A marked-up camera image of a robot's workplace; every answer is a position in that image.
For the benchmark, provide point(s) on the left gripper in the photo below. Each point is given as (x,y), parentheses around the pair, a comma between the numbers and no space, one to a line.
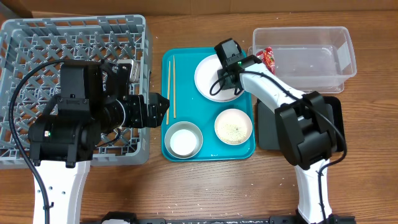
(142,110)

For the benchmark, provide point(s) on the large white plate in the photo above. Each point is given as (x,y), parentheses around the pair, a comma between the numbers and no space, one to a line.
(206,75)

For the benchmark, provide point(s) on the small pink bowl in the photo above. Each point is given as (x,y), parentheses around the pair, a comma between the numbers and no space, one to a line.
(235,116)

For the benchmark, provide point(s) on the red snack wrapper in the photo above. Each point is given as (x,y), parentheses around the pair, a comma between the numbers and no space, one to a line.
(267,57)

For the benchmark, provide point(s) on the white cup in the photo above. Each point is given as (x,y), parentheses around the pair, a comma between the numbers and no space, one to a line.
(183,142)

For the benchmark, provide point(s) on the pile of rice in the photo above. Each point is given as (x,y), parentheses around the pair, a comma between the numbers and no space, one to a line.
(232,133)

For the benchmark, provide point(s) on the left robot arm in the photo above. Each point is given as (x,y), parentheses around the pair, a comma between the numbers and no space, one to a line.
(94,99)

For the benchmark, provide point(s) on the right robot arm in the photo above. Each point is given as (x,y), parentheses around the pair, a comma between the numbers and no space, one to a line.
(306,136)

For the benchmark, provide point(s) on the grey bowl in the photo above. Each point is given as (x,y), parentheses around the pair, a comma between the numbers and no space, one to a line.
(183,125)

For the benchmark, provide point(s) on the left wooden chopstick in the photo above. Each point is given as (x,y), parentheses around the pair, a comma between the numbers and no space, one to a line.
(168,92)

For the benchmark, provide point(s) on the black tray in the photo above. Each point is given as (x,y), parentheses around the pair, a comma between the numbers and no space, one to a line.
(266,127)

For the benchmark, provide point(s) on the grey dish rack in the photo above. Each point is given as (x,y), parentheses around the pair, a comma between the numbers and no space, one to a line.
(26,43)

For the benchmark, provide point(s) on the clear plastic bin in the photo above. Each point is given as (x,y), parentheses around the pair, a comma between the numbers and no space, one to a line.
(309,58)

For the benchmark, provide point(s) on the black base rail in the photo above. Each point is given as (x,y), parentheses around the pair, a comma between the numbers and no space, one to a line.
(126,217)

